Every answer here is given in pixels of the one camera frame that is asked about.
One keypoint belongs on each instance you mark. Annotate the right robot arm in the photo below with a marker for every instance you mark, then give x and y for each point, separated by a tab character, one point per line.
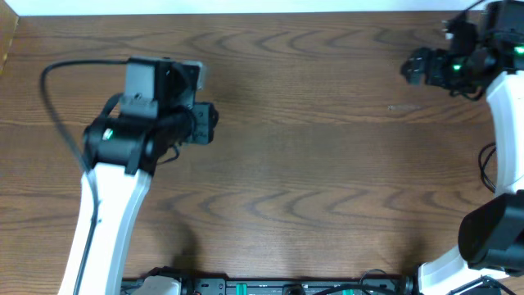
483	61

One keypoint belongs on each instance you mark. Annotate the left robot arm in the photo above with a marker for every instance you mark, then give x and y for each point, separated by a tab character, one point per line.
156	112

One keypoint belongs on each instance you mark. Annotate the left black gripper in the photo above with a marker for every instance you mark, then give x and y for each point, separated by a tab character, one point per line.
208	120

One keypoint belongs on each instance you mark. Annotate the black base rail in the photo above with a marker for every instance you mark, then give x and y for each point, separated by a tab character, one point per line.
197	282

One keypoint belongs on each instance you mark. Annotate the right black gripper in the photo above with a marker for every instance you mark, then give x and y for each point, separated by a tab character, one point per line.
435	75

